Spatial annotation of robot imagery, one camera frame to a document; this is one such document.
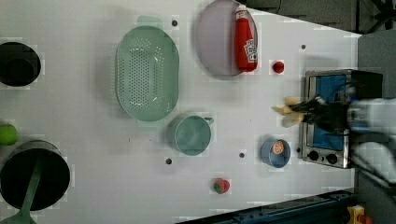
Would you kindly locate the black utensil holder cup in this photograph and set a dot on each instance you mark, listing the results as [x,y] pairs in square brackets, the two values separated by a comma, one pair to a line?
[18,168]

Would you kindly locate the green perforated colander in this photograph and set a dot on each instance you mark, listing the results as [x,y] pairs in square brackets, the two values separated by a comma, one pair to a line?
[147,73]

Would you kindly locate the green spatula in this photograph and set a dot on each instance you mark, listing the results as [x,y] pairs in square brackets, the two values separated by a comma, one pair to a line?
[23,216]

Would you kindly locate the green ball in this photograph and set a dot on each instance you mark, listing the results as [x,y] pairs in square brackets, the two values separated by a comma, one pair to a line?
[8,135]

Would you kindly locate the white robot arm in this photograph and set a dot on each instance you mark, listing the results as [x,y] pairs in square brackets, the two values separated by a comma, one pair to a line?
[371,120]

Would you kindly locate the orange slice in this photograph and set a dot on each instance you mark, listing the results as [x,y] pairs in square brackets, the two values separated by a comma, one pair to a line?
[277,148]

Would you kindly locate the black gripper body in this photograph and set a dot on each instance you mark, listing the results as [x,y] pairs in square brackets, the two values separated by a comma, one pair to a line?
[331,117]

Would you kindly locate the teal green mug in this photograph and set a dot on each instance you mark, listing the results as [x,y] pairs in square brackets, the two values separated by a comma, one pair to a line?
[190,135]

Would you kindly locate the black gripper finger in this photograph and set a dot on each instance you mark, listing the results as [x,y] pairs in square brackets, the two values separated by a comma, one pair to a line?
[309,105]

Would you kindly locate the blue bowl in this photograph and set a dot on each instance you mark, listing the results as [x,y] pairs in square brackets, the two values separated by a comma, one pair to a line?
[277,161]

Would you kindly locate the red ketchup bottle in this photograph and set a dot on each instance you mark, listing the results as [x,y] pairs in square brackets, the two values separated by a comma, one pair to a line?
[245,51]

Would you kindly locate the red strawberry near edge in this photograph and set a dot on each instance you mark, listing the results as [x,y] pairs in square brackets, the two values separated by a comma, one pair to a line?
[221,186]

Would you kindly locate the black toaster oven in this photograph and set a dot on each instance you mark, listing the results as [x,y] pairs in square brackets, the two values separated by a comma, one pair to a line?
[346,85]

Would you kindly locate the small black cup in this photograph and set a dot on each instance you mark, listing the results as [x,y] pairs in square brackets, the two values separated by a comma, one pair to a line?
[19,64]

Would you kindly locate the peeled yellow banana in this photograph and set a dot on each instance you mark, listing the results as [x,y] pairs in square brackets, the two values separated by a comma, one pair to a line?
[290,117]

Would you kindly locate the grey round plate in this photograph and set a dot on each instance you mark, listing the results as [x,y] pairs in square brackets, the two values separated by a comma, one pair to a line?
[214,37]

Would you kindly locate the small red strawberry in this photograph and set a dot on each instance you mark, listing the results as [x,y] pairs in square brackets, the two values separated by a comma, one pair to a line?
[278,67]

